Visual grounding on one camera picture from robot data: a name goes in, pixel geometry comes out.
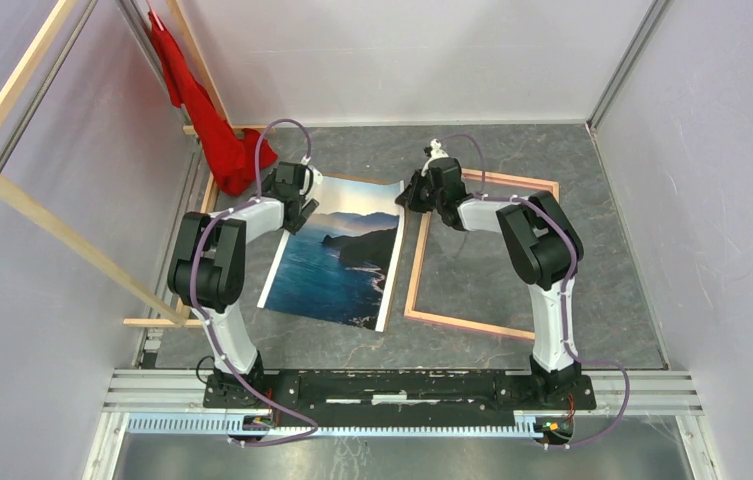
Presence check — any wooden rack frame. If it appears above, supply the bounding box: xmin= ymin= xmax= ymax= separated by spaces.
xmin=0 ymin=0 xmax=277 ymax=331

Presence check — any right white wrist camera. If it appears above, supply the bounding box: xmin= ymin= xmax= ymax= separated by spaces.
xmin=421 ymin=139 xmax=449 ymax=176

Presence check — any red cloth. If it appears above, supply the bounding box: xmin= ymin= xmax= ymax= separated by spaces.
xmin=148 ymin=11 xmax=278 ymax=196

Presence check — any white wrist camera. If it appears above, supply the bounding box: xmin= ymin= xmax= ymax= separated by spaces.
xmin=421 ymin=139 xmax=449 ymax=176
xmin=300 ymin=156 xmax=323 ymax=200

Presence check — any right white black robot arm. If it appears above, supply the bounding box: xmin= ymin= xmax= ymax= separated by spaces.
xmin=395 ymin=157 xmax=583 ymax=408

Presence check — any pink wooden picture frame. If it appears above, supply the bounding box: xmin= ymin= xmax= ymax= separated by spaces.
xmin=403 ymin=168 xmax=561 ymax=342

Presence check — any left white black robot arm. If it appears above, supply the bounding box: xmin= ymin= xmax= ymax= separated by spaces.
xmin=167 ymin=157 xmax=323 ymax=408

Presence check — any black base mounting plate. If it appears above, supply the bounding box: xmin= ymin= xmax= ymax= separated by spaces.
xmin=203 ymin=369 xmax=597 ymax=427

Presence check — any landscape photo print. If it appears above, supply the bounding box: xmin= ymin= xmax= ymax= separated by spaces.
xmin=257 ymin=177 xmax=405 ymax=332

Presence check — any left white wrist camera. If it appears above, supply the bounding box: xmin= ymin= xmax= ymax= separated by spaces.
xmin=300 ymin=156 xmax=323 ymax=200

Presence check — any white slotted cable duct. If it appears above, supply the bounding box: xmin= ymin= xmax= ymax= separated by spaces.
xmin=127 ymin=413 xmax=542 ymax=439

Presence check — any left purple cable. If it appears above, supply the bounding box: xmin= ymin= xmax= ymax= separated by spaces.
xmin=188 ymin=118 xmax=321 ymax=448

